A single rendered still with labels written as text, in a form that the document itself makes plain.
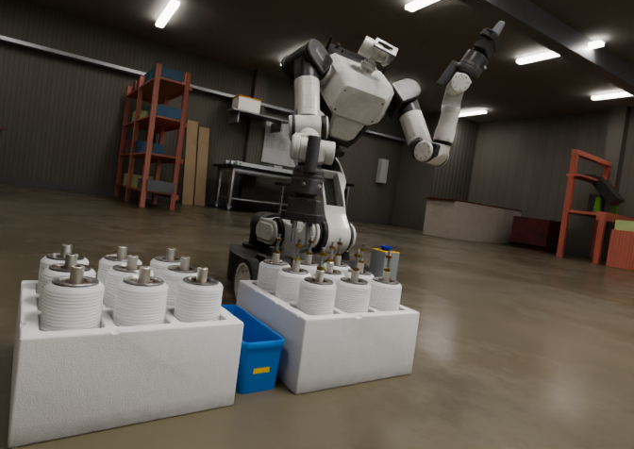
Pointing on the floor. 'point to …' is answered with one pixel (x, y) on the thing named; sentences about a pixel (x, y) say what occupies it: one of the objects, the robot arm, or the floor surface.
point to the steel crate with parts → (535, 234)
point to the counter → (468, 221)
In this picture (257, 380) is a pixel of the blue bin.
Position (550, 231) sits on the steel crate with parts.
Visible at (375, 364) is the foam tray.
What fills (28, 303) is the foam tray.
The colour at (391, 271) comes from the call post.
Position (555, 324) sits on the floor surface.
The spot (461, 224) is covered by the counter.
